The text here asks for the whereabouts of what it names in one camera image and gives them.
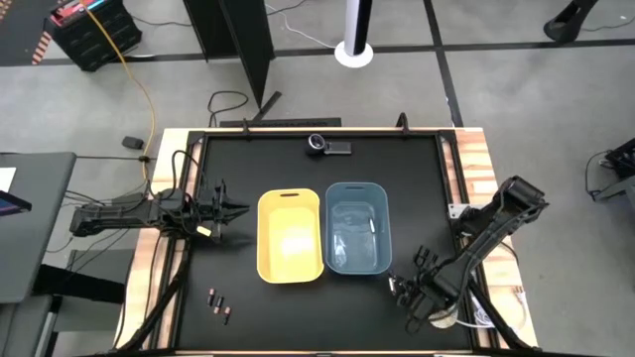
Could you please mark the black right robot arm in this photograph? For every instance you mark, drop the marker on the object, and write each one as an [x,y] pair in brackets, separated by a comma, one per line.
[496,228]

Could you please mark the blue plastic bin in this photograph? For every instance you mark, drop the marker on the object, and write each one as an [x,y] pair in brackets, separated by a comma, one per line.
[357,238]

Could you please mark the black power strip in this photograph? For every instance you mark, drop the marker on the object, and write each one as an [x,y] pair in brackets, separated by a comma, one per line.
[283,122]

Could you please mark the black table camera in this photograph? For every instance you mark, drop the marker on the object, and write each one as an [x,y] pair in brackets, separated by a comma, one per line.
[325,146]

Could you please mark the tablet screen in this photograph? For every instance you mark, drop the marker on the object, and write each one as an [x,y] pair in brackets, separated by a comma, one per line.
[12,204]

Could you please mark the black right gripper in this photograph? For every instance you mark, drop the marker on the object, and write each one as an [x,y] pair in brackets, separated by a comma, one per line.
[427,293]

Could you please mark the black frame clamp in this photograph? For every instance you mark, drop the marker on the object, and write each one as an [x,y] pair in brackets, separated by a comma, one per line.
[245,126]

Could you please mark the black table mat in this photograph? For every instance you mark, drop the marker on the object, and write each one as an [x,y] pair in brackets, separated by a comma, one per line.
[238,268]

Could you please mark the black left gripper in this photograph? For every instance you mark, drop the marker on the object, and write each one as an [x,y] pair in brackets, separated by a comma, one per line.
[219,218]

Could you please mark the black storage crate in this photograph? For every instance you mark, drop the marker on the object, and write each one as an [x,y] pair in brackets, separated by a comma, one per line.
[94,35]

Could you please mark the silver metal bracket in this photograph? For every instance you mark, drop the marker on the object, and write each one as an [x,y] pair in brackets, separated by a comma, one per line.
[457,210]

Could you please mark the gray side table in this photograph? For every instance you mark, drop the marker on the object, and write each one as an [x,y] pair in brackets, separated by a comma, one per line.
[35,223]

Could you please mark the black frame strut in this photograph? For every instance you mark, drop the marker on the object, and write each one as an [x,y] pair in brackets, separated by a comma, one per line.
[496,317]
[159,302]

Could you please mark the black power adapter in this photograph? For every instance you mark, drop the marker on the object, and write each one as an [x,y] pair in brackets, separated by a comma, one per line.
[132,143]

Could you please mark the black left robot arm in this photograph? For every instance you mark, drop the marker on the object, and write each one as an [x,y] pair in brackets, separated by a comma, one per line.
[109,215]

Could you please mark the white pole with round base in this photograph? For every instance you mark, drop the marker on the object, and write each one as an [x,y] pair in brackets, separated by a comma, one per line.
[354,44]

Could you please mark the yellow label tag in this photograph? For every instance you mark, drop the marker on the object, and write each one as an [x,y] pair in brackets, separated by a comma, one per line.
[204,230]

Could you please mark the yellow plastic bin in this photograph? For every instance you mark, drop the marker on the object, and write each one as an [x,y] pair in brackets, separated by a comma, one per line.
[290,238]

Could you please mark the white paper sheet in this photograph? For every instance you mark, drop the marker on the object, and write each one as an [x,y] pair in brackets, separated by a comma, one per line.
[6,178]

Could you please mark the black stand foot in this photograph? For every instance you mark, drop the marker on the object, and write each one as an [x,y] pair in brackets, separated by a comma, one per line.
[565,22]

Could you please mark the black partition board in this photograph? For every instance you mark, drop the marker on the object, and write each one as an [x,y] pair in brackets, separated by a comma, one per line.
[238,35]

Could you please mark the black copper-top battery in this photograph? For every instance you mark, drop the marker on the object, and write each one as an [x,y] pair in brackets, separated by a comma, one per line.
[211,296]
[218,304]
[226,315]

